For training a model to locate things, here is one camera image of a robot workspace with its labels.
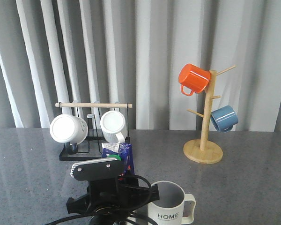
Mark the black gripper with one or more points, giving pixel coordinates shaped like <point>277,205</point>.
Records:
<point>114,201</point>

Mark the blue white milk carton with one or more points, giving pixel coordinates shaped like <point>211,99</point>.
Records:
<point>122,152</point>

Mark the white HOME mug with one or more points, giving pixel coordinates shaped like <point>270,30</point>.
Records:
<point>174,206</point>

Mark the white ribbed mug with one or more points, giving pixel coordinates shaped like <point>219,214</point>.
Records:
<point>113,125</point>

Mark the white mug with smiley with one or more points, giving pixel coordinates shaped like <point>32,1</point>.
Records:
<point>69,130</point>

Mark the wooden mug tree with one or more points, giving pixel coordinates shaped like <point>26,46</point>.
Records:
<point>202,150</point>

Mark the blue mug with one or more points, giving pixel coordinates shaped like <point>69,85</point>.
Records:
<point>224,118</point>

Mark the orange mug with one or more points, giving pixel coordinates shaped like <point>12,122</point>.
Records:
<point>193,79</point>

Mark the grey white curtain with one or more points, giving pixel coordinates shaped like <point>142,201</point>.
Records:
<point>131,51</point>

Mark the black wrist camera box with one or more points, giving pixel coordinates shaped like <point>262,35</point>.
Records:
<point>97,169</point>

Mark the black wire mug rack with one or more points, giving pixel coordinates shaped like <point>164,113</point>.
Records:
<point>91,147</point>

